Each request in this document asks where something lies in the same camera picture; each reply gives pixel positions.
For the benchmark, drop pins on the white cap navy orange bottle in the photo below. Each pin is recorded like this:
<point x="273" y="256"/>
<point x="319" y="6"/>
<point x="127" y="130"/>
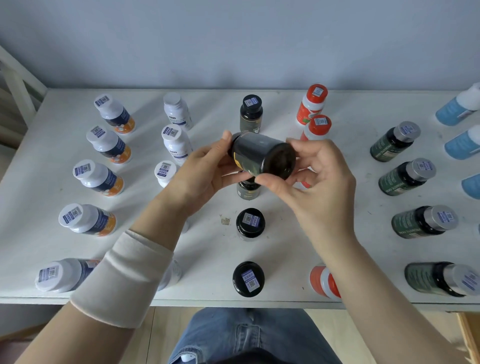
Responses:
<point x="65" y="275"/>
<point x="87" y="220"/>
<point x="108" y="144"/>
<point x="114" y="113"/>
<point x="98" y="178"/>

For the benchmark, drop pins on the person's black shirt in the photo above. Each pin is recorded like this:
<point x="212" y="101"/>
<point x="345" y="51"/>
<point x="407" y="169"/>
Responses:
<point x="258" y="359"/>

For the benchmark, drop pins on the white metal shelf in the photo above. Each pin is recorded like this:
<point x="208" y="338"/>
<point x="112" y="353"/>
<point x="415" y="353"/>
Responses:
<point x="337" y="243"/>

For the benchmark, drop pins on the person's right forearm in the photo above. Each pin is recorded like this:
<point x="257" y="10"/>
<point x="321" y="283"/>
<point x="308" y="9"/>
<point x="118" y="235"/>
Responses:
<point x="386" y="318"/>

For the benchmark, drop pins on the person's left forearm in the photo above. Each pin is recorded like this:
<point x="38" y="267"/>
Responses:
<point x="67" y="337"/>

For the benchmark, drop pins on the person's blue jeans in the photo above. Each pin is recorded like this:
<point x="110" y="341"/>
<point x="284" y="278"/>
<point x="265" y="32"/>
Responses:
<point x="255" y="330"/>

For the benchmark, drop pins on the person's left hand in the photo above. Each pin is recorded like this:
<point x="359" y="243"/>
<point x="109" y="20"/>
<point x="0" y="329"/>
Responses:
<point x="195" y="180"/>

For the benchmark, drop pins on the white knit wristband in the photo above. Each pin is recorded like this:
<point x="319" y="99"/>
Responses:
<point x="123" y="277"/>

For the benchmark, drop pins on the row of red-capped orange bottles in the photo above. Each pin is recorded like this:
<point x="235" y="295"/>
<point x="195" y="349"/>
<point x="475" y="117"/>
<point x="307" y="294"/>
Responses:
<point x="45" y="232"/>

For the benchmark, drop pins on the person's right hand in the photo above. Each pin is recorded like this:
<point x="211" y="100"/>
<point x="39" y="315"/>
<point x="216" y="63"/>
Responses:
<point x="330" y="202"/>

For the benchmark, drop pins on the white cap blue bottle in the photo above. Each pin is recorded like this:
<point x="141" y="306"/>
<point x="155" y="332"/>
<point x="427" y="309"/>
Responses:
<point x="463" y="142"/>
<point x="471" y="185"/>
<point x="457" y="105"/>

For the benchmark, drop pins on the black bottle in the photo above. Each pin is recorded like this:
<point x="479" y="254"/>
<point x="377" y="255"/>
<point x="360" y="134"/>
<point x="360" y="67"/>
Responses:
<point x="250" y="223"/>
<point x="248" y="279"/>
<point x="258" y="150"/>
<point x="248" y="190"/>
<point x="251" y="112"/>

